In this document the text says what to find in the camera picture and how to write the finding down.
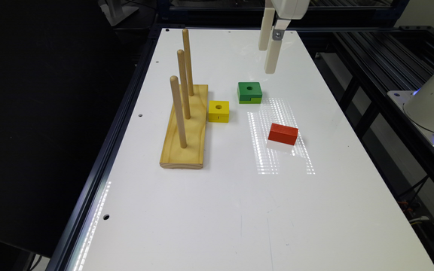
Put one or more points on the far wooden peg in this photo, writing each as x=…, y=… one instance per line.
x=187, y=53

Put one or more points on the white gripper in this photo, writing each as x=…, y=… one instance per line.
x=287, y=10

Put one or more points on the green wooden block with hole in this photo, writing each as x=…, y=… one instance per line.
x=249, y=93

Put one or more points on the grey stand base background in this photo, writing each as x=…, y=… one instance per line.
x=116, y=12

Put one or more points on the yellow wooden block with hole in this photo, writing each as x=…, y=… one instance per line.
x=218, y=111

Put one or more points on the middle wooden peg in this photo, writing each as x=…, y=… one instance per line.
x=184, y=85

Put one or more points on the red wooden block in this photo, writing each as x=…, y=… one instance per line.
x=283, y=134

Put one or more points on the near wooden peg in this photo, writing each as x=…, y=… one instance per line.
x=177, y=104

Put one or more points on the wooden peg board base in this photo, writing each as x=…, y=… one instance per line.
x=173, y=156

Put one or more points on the black side panel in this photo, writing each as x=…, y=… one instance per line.
x=63, y=74

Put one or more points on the wooden peg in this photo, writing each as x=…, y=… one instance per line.
x=177, y=104
x=187, y=53
x=184, y=85

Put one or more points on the black aluminium frame rails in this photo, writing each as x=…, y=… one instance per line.
x=379, y=63

